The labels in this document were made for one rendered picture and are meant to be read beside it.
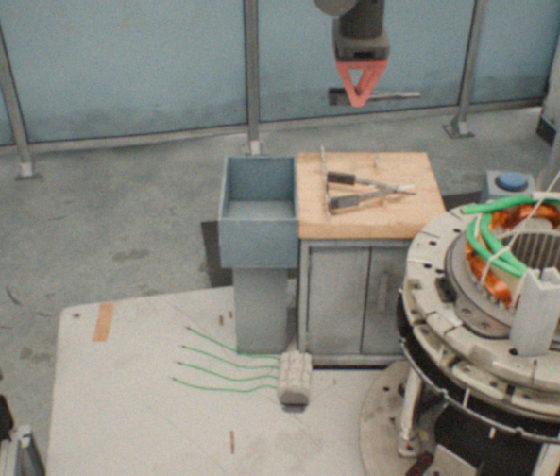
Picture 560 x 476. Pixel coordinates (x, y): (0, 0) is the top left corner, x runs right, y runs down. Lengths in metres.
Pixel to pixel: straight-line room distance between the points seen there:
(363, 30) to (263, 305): 0.43
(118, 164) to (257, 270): 2.24
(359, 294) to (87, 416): 0.44
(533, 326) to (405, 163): 0.43
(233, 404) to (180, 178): 2.07
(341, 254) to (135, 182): 2.16
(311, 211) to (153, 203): 2.00
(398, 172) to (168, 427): 0.50
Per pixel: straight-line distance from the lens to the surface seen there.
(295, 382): 1.04
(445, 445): 0.93
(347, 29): 0.92
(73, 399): 1.12
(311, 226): 0.92
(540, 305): 0.69
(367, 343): 1.09
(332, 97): 0.96
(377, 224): 0.93
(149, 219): 2.82
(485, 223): 0.80
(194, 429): 1.05
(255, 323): 1.08
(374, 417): 1.03
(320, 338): 1.07
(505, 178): 1.11
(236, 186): 1.09
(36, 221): 2.92
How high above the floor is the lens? 1.60
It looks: 37 degrees down
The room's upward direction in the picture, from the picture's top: straight up
